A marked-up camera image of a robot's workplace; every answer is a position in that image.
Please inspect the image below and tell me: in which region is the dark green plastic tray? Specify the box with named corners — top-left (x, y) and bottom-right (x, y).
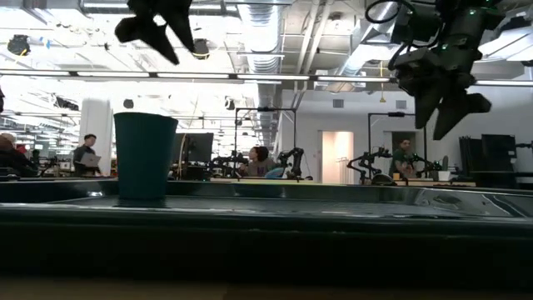
top-left (0, 178), bottom-right (533, 289)

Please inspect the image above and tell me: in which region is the dark green plastic cup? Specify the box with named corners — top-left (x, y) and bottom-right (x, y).
top-left (112, 111), bottom-right (180, 202)

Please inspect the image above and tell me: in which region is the silver ceiling air duct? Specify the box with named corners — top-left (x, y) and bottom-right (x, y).
top-left (236, 0), bottom-right (289, 110)

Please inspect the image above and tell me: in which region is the black ceiling fixture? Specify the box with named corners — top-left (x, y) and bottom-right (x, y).
top-left (192, 37), bottom-right (212, 61)
top-left (6, 33), bottom-right (32, 58)

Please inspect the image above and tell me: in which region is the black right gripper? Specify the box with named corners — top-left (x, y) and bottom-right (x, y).
top-left (388, 47), bottom-right (493, 142)

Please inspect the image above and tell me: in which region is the black cable loop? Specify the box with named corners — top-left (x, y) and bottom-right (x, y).
top-left (365, 0), bottom-right (418, 25)

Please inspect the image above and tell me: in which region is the grey laptop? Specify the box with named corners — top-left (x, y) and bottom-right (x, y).
top-left (80, 152), bottom-right (102, 168)

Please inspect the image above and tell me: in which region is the person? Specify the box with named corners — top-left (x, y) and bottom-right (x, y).
top-left (388, 137), bottom-right (418, 179)
top-left (237, 145), bottom-right (279, 178)
top-left (72, 133), bottom-right (103, 178)
top-left (0, 132), bottom-right (39, 179)

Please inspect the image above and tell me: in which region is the long ceiling light strip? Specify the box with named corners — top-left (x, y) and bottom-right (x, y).
top-left (0, 69), bottom-right (533, 88)

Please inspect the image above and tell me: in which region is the black overhead camera frame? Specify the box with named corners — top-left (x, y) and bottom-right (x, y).
top-left (366, 111), bottom-right (429, 185)
top-left (233, 107), bottom-right (298, 181)

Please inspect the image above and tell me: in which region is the white building column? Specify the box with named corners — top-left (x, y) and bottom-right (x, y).
top-left (78, 97), bottom-right (115, 179)

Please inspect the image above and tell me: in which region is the lit doorway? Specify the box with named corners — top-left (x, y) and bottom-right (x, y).
top-left (320, 130), bottom-right (356, 185)

